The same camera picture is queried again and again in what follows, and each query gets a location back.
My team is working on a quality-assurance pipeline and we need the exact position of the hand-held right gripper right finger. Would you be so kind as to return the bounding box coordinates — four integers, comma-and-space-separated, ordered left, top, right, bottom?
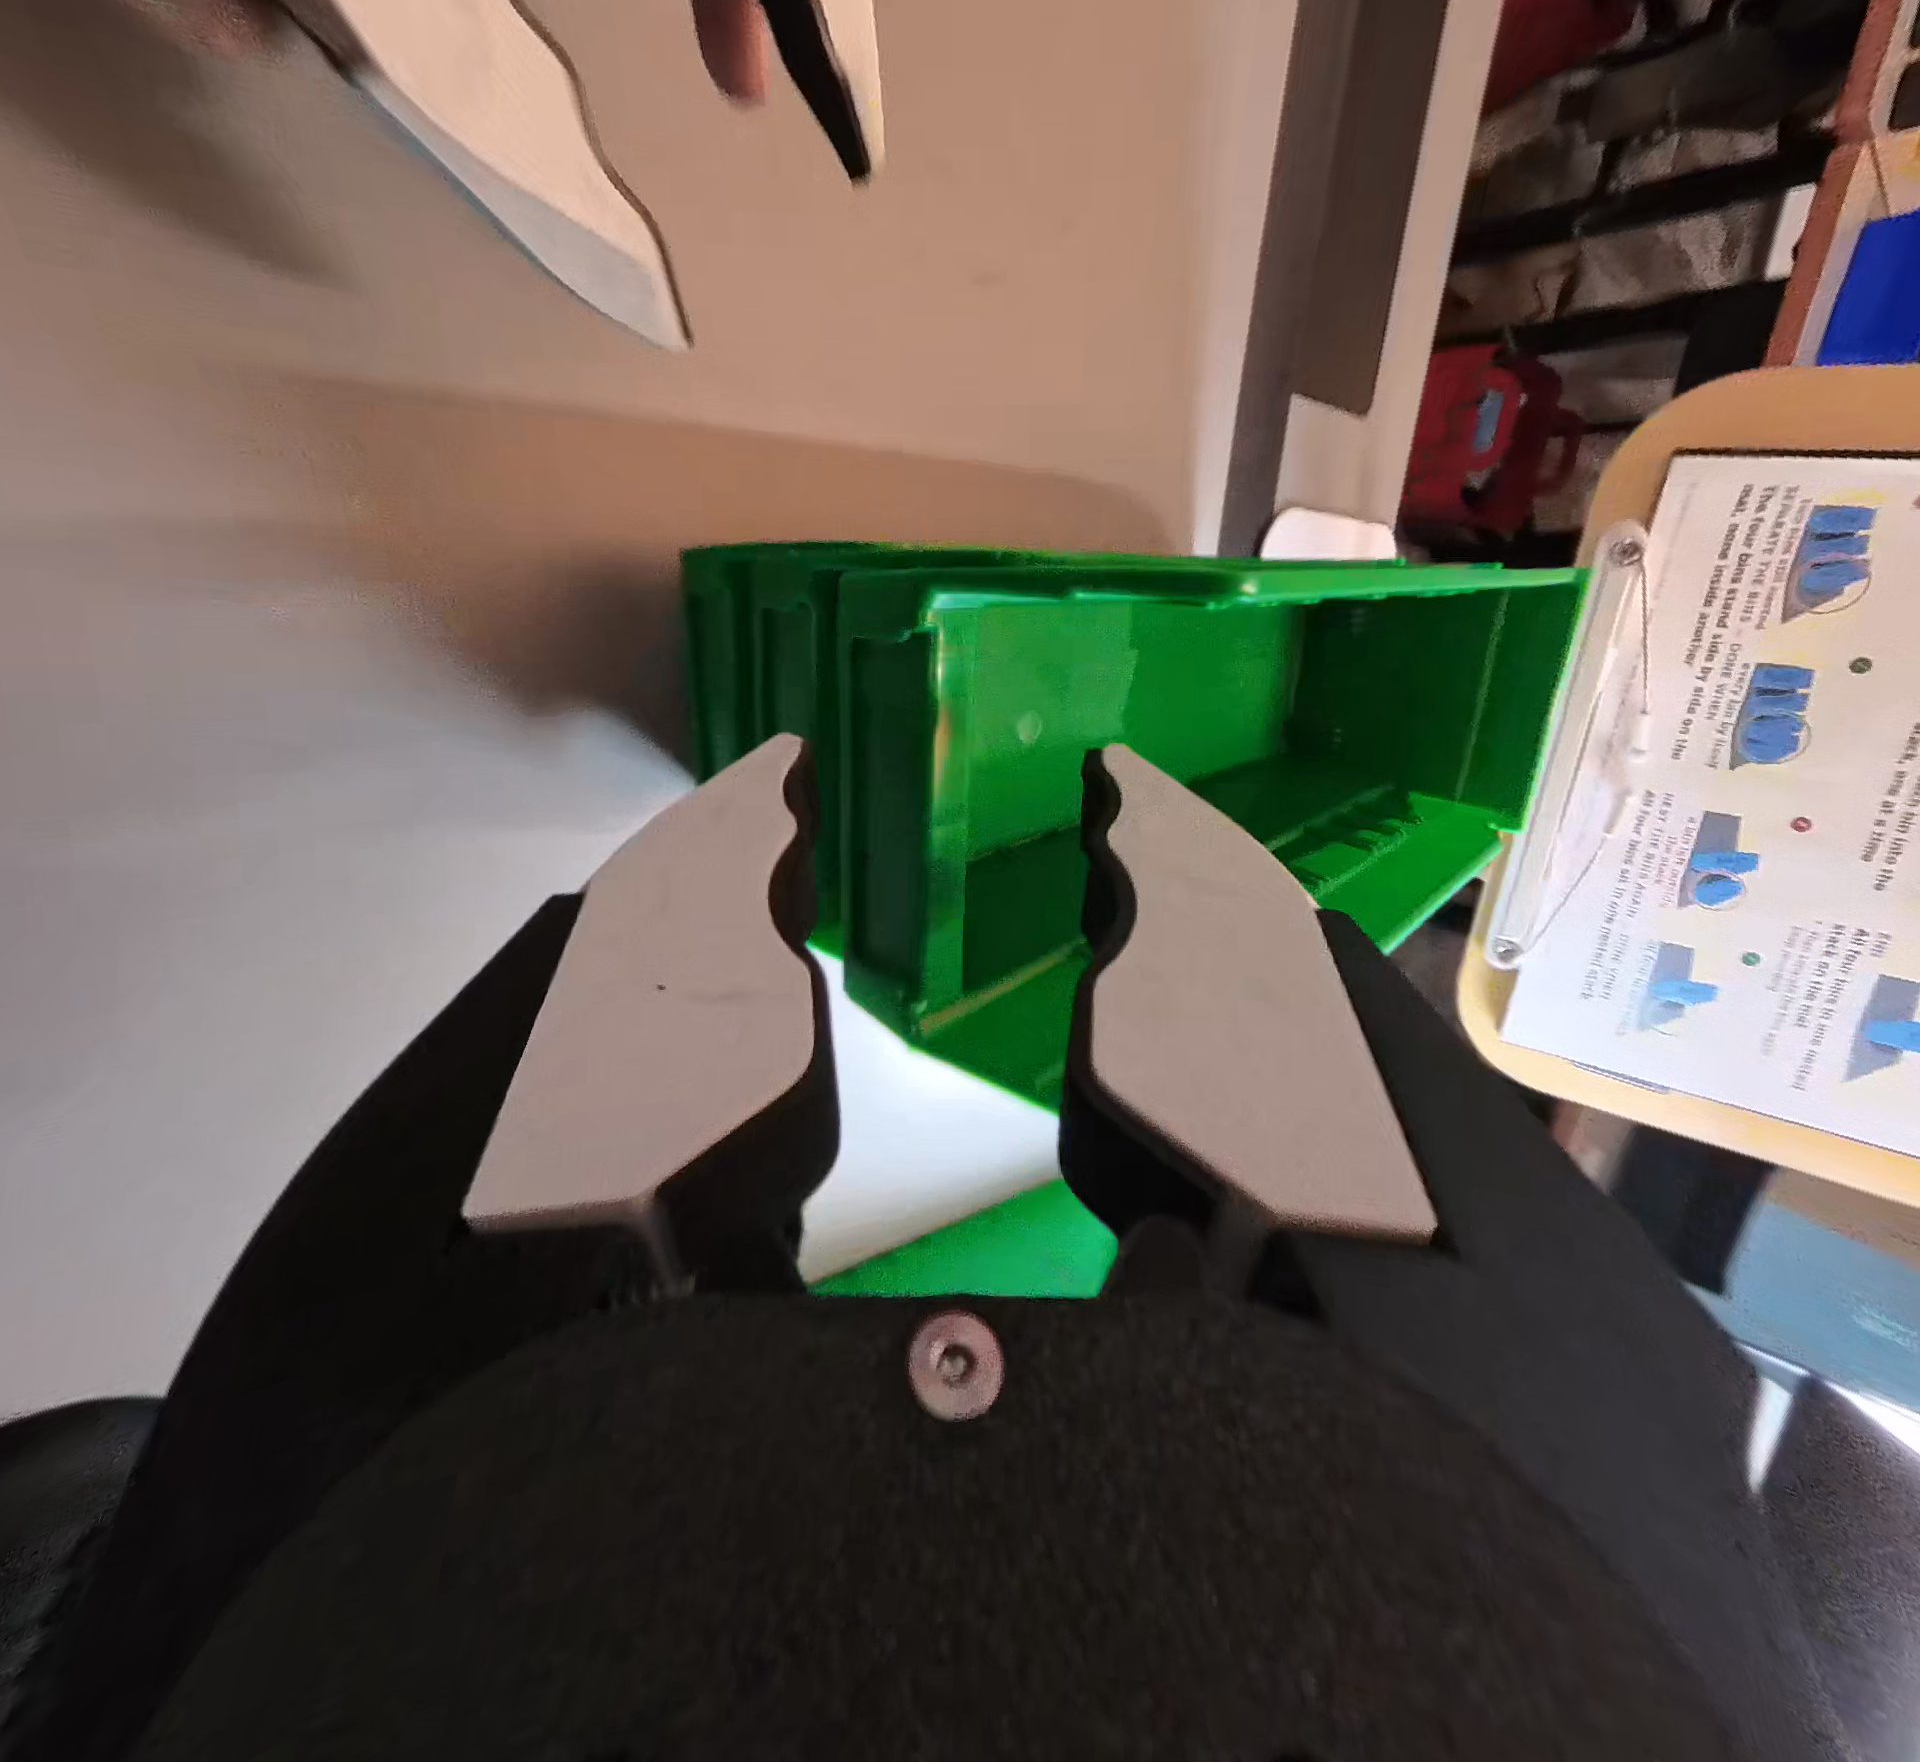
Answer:
1059, 741, 1441, 1291

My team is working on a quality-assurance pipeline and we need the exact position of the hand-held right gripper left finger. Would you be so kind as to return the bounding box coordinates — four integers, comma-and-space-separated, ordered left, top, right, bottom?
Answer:
462, 732, 838, 1296

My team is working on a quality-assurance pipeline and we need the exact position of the grey desk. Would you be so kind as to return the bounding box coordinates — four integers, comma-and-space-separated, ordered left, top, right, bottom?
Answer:
0, 0, 1503, 1433

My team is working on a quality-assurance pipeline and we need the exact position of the person's left hand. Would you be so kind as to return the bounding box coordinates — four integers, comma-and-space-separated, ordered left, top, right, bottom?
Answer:
698, 0, 771, 109

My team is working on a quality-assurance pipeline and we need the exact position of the printed instruction sheet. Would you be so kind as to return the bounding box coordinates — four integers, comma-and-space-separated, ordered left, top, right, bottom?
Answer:
1501, 451, 1920, 1164

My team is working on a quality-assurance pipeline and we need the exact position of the instruction sheet on board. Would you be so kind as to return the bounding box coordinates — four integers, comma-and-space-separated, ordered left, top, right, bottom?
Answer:
1463, 366, 1920, 1210

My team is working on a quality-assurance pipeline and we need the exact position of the blue box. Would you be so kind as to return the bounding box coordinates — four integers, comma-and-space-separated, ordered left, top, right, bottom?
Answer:
1808, 211, 1920, 367

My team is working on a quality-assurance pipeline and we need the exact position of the dark grey cable flap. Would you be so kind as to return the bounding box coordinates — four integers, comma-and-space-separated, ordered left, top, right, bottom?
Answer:
1290, 0, 1468, 421

